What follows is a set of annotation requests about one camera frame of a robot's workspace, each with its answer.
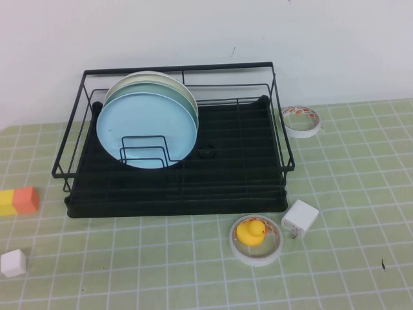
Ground light blue round plate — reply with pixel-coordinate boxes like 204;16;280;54
96;92;198;171

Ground yellow rubber duck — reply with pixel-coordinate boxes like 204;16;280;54
236;222;269;247

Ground black plastic drip tray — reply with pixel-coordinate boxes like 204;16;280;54
64;94;289;220

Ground large white tape roll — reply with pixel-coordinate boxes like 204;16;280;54
229;214;284;267

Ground mint green round plate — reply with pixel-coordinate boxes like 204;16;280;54
103;81;199;130

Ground white power adapter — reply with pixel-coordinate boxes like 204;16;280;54
281;199;320;240

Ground white cube block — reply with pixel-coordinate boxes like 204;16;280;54
0;249;26;278

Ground small white tape roll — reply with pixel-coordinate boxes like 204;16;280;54
281;104;322;140

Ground cream round plate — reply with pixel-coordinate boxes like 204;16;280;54
105;70;197;107

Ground green checked tablecloth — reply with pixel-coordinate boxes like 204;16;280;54
0;99;413;310

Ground black wire dish rack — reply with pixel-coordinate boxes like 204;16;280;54
51;61;296;202

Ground orange cube block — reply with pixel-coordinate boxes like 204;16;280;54
12;186;40;214

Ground yellow cube block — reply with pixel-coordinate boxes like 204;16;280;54
0;189;17;217

